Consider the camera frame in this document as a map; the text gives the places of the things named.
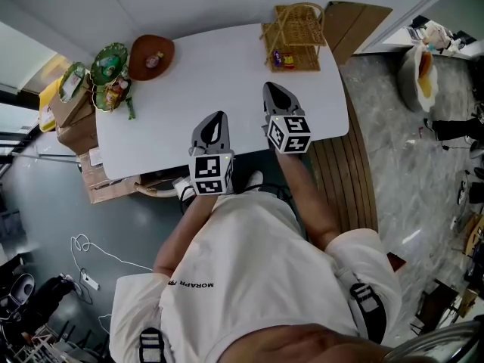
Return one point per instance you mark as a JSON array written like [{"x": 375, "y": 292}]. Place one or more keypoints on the wicker basket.
[{"x": 298, "y": 32}]

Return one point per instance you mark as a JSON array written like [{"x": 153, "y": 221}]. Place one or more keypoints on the red yellow snack packet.
[{"x": 289, "y": 61}]

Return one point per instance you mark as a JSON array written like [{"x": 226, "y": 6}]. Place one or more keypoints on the grey beanbag seat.
[{"x": 406, "y": 81}]

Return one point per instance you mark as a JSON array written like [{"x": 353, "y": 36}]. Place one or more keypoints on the person's white shirt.
[{"x": 246, "y": 286}]

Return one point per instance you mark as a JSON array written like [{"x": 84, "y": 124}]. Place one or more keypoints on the dark grey crate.
[{"x": 9, "y": 225}]

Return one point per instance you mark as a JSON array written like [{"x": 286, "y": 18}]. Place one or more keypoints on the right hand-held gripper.
[{"x": 291, "y": 134}]

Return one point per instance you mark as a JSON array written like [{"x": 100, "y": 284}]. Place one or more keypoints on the brown slatted wooden platform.
[{"x": 348, "y": 180}]

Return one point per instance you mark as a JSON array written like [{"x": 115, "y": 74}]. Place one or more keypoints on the plain cardboard box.
[{"x": 77, "y": 134}]

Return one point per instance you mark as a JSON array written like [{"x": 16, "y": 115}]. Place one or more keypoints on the black bag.
[{"x": 49, "y": 297}]

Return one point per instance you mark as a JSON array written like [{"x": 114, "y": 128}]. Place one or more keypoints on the brown wooden bowl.
[{"x": 141, "y": 64}]

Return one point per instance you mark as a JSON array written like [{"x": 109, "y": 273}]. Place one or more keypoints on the green tiered dish stand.
[{"x": 109, "y": 62}]

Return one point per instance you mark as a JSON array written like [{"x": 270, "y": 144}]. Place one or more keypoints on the white electronics box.
[{"x": 181, "y": 185}]

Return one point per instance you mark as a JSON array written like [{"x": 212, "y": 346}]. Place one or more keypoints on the flat brown cardboard sheet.
[{"x": 359, "y": 28}]

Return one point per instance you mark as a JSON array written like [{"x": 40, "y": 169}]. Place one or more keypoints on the pink plush toy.
[{"x": 438, "y": 38}]

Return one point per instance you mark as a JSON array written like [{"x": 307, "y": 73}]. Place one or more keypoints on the person's left forearm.
[{"x": 177, "y": 236}]

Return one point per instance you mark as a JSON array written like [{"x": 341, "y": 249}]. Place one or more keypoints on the grey round appliance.
[{"x": 22, "y": 291}]

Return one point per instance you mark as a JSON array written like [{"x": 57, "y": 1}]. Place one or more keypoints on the yellow box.
[{"x": 47, "y": 112}]

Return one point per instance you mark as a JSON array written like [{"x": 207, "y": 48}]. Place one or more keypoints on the person's right forearm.
[{"x": 306, "y": 202}]

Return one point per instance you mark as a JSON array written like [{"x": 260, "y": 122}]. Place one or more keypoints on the light wooden chair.
[{"x": 157, "y": 192}]

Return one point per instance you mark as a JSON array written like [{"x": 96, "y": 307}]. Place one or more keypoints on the person's chin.
[{"x": 302, "y": 348}]

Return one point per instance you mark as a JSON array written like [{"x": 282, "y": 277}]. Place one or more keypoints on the red wooden stool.
[{"x": 396, "y": 262}]

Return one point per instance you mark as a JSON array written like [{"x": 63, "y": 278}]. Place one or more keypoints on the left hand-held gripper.
[{"x": 210, "y": 170}]

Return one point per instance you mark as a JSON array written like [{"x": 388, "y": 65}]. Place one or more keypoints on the large labelled cardboard box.
[{"x": 102, "y": 187}]

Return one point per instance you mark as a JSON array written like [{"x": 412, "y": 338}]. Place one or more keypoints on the black framed glass door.
[{"x": 11, "y": 93}]

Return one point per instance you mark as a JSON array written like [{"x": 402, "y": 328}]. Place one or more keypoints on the person's white shoe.
[{"x": 255, "y": 180}]

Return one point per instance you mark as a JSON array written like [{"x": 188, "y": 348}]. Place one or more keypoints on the grey metal pole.
[{"x": 45, "y": 156}]

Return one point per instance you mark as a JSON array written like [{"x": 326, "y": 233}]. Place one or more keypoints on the white power strip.
[{"x": 89, "y": 281}]

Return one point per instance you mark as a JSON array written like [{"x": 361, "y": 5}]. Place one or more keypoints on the purple snack packet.
[{"x": 278, "y": 58}]

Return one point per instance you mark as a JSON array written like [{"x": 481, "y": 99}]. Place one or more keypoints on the white yellow egg cushion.
[{"x": 427, "y": 81}]

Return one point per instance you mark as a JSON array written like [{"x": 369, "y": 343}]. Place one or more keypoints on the flat cardboard box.
[{"x": 72, "y": 104}]

